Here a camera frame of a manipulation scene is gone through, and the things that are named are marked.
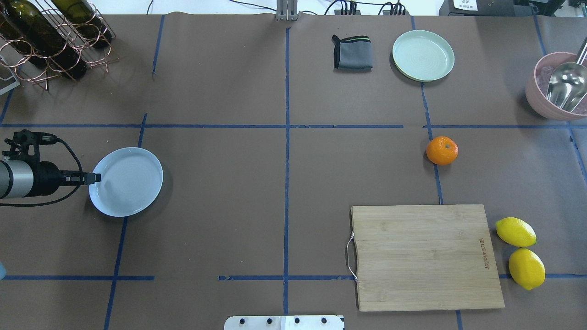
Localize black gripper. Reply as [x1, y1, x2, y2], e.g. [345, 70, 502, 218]
[31, 161, 101, 197]

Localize light blue plate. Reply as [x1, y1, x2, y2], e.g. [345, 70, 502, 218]
[89, 148, 164, 218]

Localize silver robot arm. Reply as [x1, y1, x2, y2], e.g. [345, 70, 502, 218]
[0, 159, 101, 199]

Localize light green plate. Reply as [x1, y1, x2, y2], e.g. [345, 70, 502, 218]
[391, 30, 455, 83]

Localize dark wine bottle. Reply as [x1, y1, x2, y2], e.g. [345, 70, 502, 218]
[52, 0, 112, 49]
[1, 0, 87, 81]

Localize folded grey cloth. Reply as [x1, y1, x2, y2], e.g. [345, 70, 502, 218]
[332, 35, 373, 72]

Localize orange mandarin fruit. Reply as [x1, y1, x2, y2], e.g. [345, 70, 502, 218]
[426, 136, 459, 166]

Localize wooden cutting board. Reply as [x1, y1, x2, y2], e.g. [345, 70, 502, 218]
[350, 204, 505, 313]

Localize black computer box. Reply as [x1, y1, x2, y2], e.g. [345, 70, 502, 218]
[438, 0, 534, 17]

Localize yellow lemon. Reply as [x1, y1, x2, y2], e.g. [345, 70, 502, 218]
[495, 217, 537, 248]
[508, 248, 546, 291]

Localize pink bowl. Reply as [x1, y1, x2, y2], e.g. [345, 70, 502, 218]
[525, 51, 587, 122]

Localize metal scoop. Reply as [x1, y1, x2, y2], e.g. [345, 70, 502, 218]
[546, 39, 587, 113]

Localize black camera cable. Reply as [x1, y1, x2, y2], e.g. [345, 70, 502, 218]
[0, 135, 85, 208]

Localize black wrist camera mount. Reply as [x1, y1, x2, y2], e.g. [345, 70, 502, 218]
[2, 129, 59, 163]

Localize copper wire bottle rack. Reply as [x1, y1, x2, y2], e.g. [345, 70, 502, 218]
[1, 0, 120, 90]

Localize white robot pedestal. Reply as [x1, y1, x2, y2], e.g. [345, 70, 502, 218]
[224, 315, 345, 330]

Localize aluminium frame post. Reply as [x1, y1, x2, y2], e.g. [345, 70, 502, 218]
[276, 0, 299, 21]

